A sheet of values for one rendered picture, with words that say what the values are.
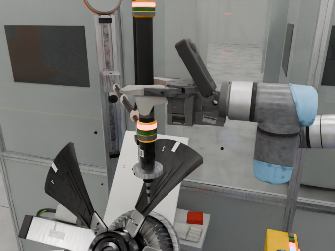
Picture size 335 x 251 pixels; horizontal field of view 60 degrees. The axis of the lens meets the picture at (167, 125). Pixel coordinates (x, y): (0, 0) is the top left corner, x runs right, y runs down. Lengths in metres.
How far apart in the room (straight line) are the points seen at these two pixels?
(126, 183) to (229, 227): 0.70
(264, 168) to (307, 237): 1.06
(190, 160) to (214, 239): 0.94
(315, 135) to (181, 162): 0.34
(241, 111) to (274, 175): 0.14
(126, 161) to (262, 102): 0.72
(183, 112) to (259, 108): 0.14
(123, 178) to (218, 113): 0.64
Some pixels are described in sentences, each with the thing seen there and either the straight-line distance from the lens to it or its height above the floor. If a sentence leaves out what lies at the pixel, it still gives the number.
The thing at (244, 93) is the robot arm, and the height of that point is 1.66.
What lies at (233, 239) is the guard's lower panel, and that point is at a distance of 1.67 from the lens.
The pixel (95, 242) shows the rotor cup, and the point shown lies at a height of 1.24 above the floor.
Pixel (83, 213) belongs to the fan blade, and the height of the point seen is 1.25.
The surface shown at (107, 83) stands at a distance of 1.19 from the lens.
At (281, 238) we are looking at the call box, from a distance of 1.15.
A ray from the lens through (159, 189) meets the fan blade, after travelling 0.81.
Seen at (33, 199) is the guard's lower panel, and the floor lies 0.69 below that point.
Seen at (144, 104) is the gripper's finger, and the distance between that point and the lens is 0.57.
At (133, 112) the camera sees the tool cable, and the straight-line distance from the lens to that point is 0.76.
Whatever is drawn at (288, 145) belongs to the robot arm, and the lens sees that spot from 0.57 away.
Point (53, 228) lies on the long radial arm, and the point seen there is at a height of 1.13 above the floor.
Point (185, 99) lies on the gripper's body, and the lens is 0.56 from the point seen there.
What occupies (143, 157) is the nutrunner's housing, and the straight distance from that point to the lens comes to 0.65.
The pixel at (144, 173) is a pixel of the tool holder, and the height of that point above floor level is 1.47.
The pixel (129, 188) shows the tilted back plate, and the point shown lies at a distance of 1.11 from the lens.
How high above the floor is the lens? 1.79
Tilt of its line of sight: 20 degrees down
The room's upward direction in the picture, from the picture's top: straight up
